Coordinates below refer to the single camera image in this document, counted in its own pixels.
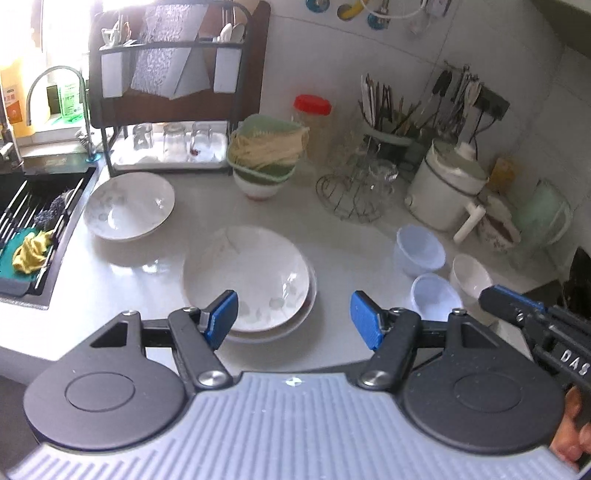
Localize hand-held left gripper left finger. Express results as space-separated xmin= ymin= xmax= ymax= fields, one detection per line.
xmin=88 ymin=290 xmax=239 ymax=391

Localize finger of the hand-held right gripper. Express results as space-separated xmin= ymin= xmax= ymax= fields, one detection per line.
xmin=478 ymin=285 xmax=551 ymax=334

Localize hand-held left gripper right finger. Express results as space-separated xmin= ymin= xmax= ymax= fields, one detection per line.
xmin=350 ymin=291 xmax=504 ymax=389

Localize white small bowl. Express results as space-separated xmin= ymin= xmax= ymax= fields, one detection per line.
xmin=450 ymin=254 xmax=494 ymax=300

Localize pale blue small bowl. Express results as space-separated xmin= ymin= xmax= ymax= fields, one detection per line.
xmin=411 ymin=273 xmax=463 ymax=322
xmin=393 ymin=224 xmax=447 ymax=278

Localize large white floral plate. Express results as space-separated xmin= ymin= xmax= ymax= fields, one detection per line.
xmin=83 ymin=172 xmax=176 ymax=241

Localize person's right hand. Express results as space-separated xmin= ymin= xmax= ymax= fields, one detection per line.
xmin=549 ymin=385 xmax=591 ymax=472

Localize floral ceramic bowl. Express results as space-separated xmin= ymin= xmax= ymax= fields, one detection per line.
xmin=477 ymin=203 xmax=522 ymax=253

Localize green glass pitcher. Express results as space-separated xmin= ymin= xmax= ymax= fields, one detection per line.
xmin=508 ymin=179 xmax=573 ymax=259

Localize white electric cooking pot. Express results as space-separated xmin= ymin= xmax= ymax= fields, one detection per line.
xmin=405 ymin=138 xmax=490 ymax=244

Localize white bowl with red base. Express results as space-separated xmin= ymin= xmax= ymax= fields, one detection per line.
xmin=232 ymin=168 xmax=289 ymax=201

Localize clear glass cup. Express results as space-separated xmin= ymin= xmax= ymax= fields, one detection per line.
xmin=367 ymin=161 xmax=400 ymax=217

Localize green plastic basket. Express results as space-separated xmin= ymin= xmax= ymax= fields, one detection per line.
xmin=226 ymin=114 xmax=311 ymax=185

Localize dried noodles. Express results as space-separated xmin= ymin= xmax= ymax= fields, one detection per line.
xmin=229 ymin=127 xmax=309 ymax=171

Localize clear drinking glass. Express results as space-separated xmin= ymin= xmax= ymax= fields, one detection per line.
xmin=132 ymin=123 xmax=154 ymax=151
xmin=189 ymin=122 xmax=213 ymax=161
xmin=163 ymin=123 xmax=186 ymax=158

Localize green and white utensil holder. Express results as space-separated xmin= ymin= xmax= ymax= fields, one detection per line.
xmin=362 ymin=127 xmax=428 ymax=162

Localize yellow cloth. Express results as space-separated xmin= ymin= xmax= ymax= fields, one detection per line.
xmin=12 ymin=231 xmax=54 ymax=274

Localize grey scrubbing pad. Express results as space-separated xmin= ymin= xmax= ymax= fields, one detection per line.
xmin=34 ymin=193 xmax=71 ymax=230

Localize clear jar with red lid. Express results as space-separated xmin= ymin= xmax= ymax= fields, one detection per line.
xmin=292 ymin=95 xmax=334 ymax=160

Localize brown wooden cutting board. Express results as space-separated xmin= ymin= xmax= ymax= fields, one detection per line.
xmin=91 ymin=0 xmax=271 ymax=131

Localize teal sponge tray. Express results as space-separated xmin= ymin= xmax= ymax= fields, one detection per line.
xmin=0 ymin=226 xmax=52 ymax=296

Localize hanging kitchen tools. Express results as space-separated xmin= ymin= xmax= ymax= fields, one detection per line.
xmin=431 ymin=60 xmax=483 ymax=112

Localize black kitchen sink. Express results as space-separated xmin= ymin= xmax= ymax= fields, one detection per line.
xmin=0 ymin=154 xmax=100 ymax=311

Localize metal sink drain rack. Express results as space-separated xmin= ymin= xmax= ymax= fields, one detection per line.
xmin=0 ymin=178 xmax=88 ymax=296

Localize black dish rack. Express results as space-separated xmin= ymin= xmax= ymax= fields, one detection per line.
xmin=88 ymin=0 xmax=271 ymax=178

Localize metal kitchen faucet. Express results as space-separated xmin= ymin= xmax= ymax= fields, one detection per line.
xmin=25 ymin=66 xmax=101 ymax=163

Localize white cutlery cup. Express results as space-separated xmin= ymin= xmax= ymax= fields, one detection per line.
xmin=213 ymin=44 xmax=243 ymax=95
xmin=99 ymin=46 xmax=124 ymax=99

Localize green dish soap bottle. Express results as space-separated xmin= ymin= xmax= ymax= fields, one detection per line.
xmin=58 ymin=78 xmax=86 ymax=123

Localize patterned grey cutting board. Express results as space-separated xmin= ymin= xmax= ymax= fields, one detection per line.
xmin=130 ymin=4 xmax=205 ymax=100

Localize yellow bottle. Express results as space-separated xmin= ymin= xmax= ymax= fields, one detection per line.
xmin=0 ymin=59 xmax=27 ymax=137

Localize wire cup holder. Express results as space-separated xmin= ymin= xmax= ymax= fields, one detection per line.
xmin=316 ymin=138 xmax=400 ymax=224

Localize black power cable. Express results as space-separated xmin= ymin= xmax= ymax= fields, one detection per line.
xmin=468 ymin=108 xmax=490 ymax=146

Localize black wall power outlet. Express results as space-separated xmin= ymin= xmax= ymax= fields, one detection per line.
xmin=475 ymin=87 xmax=511 ymax=122

